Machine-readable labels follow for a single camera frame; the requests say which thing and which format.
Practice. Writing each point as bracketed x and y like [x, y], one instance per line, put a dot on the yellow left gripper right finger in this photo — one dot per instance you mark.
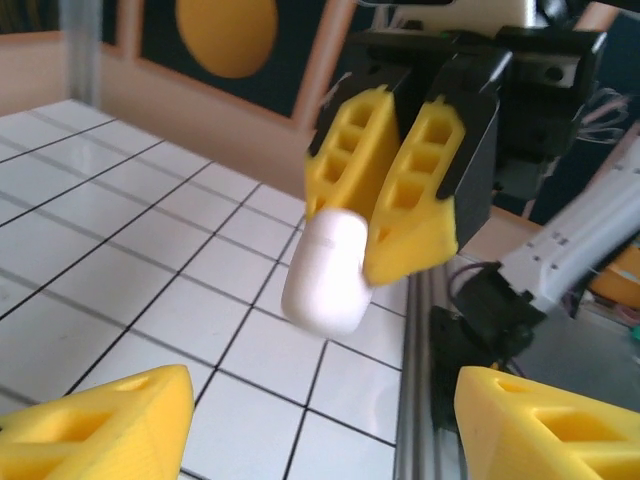
[500, 440]

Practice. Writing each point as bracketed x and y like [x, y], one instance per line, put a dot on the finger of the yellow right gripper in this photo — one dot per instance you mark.
[372, 160]
[425, 240]

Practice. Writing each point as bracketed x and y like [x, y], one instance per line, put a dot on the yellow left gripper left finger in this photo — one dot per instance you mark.
[125, 440]

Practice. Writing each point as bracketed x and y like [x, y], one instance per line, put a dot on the white earbud charging case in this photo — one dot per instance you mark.
[325, 280]

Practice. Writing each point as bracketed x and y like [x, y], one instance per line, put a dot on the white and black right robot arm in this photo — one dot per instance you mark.
[575, 250]

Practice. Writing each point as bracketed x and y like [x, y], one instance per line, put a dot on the grey metal base sheet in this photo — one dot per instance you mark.
[575, 360]

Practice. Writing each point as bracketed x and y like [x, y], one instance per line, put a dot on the aluminium mounting rail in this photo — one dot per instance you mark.
[415, 375]

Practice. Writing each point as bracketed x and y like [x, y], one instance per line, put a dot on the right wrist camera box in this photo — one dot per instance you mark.
[530, 12]

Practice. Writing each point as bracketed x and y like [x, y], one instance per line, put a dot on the aluminium corner post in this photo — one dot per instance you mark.
[82, 50]

